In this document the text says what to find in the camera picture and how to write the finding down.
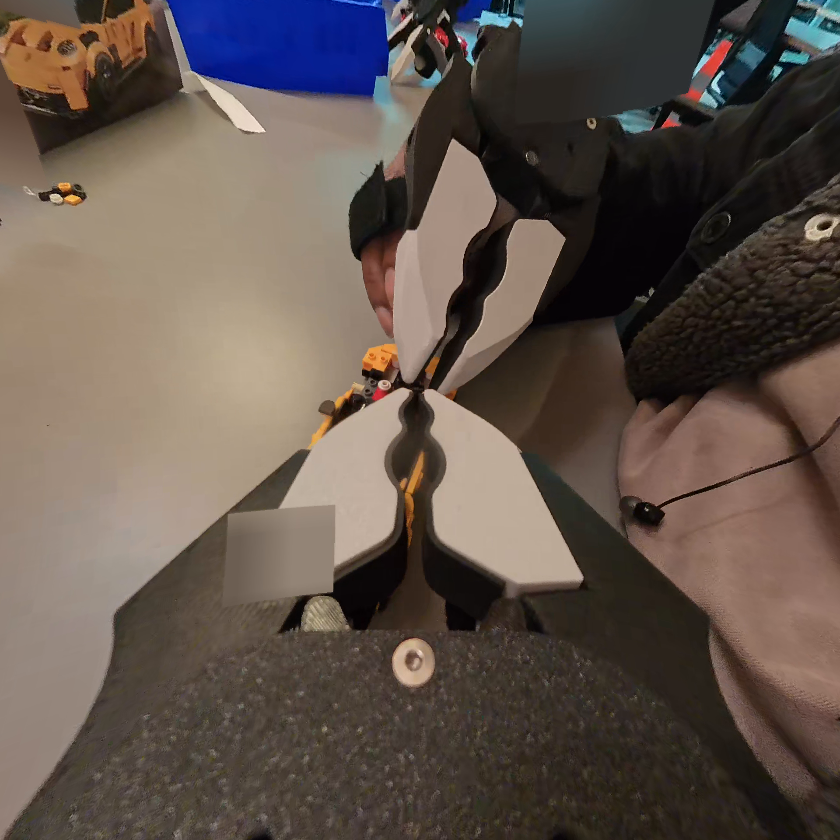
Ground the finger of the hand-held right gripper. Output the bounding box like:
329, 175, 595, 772
392, 138, 497, 386
435, 217, 568, 396

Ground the black drawstring cord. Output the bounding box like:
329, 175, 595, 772
620, 413, 840, 526

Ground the black red white gadget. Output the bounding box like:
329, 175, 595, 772
387, 0, 470, 83

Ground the orange lego car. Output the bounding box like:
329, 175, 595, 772
308, 343, 460, 549

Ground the black lego box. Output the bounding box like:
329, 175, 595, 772
0, 0, 185, 155

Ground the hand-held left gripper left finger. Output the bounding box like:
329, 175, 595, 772
281, 388, 413, 580

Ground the blue plastic bin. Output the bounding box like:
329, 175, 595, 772
167, 0, 391, 98

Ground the white paper strip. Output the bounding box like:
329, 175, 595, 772
164, 13, 266, 134

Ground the person's right hand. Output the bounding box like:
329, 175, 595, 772
360, 233, 403, 339

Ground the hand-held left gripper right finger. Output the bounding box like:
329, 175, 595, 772
425, 389, 586, 599

